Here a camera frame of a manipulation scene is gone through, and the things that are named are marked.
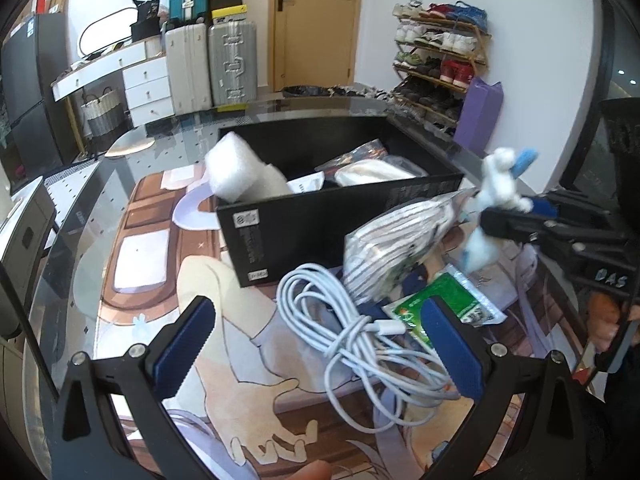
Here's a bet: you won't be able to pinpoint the wooden shoe rack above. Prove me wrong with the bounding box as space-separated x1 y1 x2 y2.
392 0 491 130

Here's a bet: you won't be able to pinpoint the black tote bag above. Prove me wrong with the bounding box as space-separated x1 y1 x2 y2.
130 0 160 42

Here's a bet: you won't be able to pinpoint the person's left hand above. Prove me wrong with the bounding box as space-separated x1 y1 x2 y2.
288 460 332 480

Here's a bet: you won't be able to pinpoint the woven laundry basket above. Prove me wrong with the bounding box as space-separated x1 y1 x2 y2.
80 87 127 141

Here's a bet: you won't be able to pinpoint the grey side cabinet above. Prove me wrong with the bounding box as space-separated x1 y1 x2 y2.
1 177 56 306

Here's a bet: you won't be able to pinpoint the purple bag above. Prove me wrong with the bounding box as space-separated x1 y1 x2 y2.
454 77 503 157

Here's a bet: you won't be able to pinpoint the person's right hand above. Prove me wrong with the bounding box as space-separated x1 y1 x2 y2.
587 292 622 352

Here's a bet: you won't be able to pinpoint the green medicine pouch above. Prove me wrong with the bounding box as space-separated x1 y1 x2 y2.
382 263 509 356

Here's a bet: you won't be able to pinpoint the adidas socks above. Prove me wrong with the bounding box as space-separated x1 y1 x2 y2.
342 188 475 304

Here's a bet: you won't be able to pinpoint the white suitcase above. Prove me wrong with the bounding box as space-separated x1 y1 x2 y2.
165 23 213 116

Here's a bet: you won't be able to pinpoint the white medicine pouch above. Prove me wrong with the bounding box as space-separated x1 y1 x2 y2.
288 171 326 194

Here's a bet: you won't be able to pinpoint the white dresser with drawers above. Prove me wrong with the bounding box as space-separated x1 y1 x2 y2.
51 36 175 127

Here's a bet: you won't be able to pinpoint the white charging cable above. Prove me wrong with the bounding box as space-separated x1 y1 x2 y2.
275 263 467 434

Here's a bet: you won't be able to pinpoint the wooden door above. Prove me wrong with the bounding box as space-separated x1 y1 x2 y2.
268 0 361 91

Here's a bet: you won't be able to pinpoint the white blue plush toy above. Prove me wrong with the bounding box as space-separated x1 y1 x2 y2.
461 148 538 273

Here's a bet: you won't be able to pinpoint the silver suitcase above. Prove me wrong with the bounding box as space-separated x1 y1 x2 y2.
208 20 258 106

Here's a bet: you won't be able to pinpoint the oval vanity mirror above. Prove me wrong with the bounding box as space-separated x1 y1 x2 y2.
77 6 138 58

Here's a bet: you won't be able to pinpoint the white rope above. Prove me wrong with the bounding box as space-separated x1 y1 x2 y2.
316 138 426 189

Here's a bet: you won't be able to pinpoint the black storage box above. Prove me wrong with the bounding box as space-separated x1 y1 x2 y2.
217 116 463 287

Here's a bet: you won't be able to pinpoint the white trash bin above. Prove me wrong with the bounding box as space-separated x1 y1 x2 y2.
281 84 330 99

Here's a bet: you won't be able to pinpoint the anime printed desk mat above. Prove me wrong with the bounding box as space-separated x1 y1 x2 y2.
94 164 591 480

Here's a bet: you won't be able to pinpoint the white foam block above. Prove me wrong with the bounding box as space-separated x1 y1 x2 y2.
205 131 292 203

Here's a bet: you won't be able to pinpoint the black refrigerator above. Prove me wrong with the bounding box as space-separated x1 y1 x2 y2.
1 13 79 179

